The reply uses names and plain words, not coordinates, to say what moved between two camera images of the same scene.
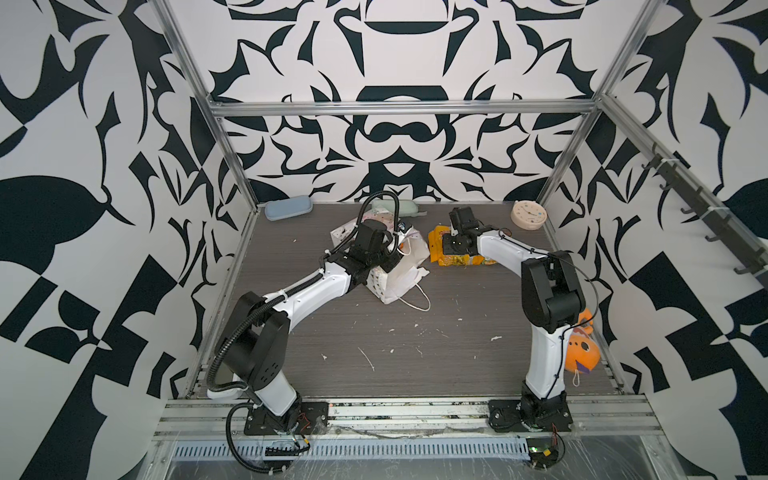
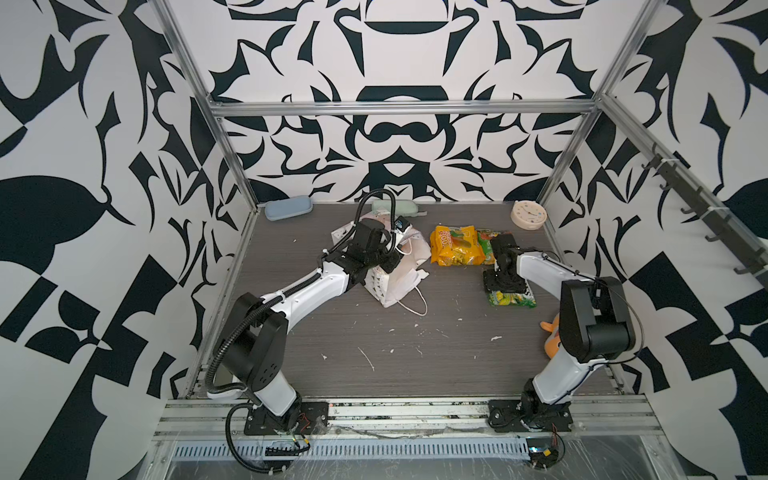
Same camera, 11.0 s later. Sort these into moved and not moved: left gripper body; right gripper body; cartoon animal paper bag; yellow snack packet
Moved: right gripper body
Not moved: left gripper body; yellow snack packet; cartoon animal paper bag
